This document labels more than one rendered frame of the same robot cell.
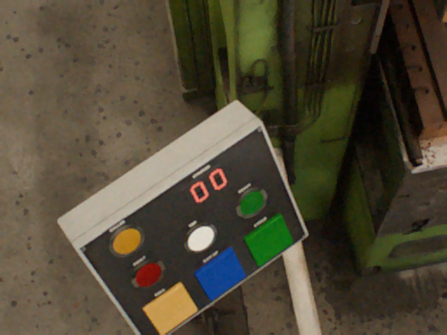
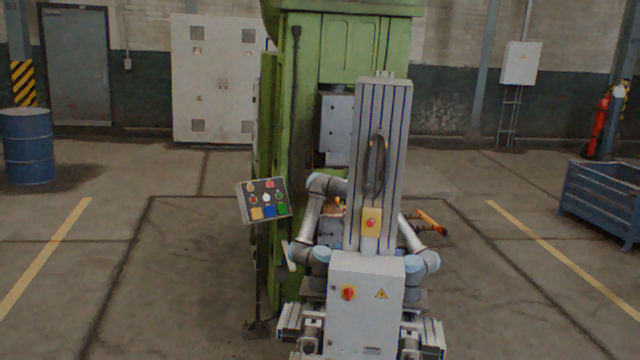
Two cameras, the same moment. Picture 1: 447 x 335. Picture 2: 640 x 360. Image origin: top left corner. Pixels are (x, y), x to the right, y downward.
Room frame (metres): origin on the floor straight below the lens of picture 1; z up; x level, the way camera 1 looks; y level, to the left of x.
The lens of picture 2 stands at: (-3.10, 0.15, 2.32)
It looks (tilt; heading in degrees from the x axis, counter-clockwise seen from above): 18 degrees down; 353
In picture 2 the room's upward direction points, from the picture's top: 4 degrees clockwise
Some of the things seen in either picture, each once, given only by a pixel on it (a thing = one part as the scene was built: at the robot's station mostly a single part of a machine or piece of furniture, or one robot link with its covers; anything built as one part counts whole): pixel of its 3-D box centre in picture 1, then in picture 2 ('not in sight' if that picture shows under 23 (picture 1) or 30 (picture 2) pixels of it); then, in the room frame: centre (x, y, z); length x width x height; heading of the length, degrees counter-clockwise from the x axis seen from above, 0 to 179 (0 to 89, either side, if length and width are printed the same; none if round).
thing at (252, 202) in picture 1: (251, 202); not in sight; (0.42, -0.04, 1.09); 0.05 x 0.03 x 0.04; 94
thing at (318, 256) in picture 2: not in sight; (321, 259); (-0.36, -0.25, 0.98); 0.13 x 0.12 x 0.14; 56
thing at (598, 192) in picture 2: not in sight; (622, 201); (2.53, -4.20, 0.36); 1.20 x 0.80 x 0.72; 7
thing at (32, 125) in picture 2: not in sight; (28, 145); (3.99, 2.95, 0.44); 0.59 x 0.59 x 0.88
